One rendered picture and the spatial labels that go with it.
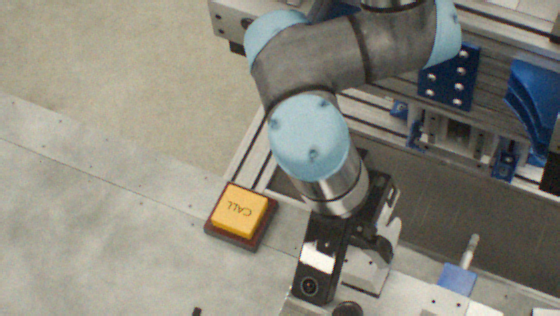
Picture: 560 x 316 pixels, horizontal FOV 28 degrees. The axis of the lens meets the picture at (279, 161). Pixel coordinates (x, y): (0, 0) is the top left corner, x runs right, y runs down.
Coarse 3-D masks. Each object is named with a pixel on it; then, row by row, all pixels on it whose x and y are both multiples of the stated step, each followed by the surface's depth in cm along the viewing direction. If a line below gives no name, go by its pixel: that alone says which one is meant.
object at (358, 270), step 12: (384, 216) 142; (348, 252) 139; (360, 252) 139; (348, 264) 139; (360, 264) 138; (372, 264) 138; (348, 276) 140; (360, 276) 138; (372, 276) 137; (384, 276) 142; (372, 288) 140
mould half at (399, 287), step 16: (400, 272) 144; (352, 288) 143; (384, 288) 143; (400, 288) 143; (416, 288) 143; (288, 304) 143; (304, 304) 143; (336, 304) 143; (368, 304) 142; (384, 304) 142; (400, 304) 142; (416, 304) 142; (480, 304) 141
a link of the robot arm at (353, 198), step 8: (360, 176) 117; (360, 184) 118; (352, 192) 117; (360, 192) 119; (304, 200) 120; (344, 200) 117; (352, 200) 118; (360, 200) 120; (312, 208) 120; (320, 208) 119; (328, 208) 118; (336, 208) 118; (344, 208) 119; (352, 208) 120
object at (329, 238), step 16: (320, 224) 125; (336, 224) 124; (352, 224) 125; (304, 240) 126; (320, 240) 125; (336, 240) 124; (304, 256) 126; (320, 256) 125; (336, 256) 124; (304, 272) 126; (320, 272) 125; (336, 272) 125; (304, 288) 126; (320, 288) 125; (336, 288) 127; (320, 304) 125
